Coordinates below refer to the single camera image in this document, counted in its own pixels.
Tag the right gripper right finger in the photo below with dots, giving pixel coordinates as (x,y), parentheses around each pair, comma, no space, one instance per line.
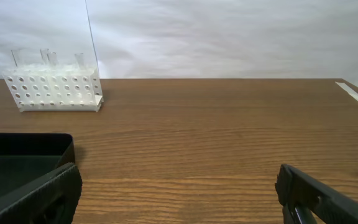
(328,202)

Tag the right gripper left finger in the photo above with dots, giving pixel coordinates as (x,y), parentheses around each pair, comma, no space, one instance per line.
(36,199)

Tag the clear test tube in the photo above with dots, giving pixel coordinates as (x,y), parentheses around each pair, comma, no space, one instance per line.
(79,60)
(44,56)
(52,59)
(15,58)

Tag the black tray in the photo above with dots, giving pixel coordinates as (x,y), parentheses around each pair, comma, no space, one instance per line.
(17,146)

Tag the white test tube rack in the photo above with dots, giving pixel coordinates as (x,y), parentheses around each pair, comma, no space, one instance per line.
(54,90)

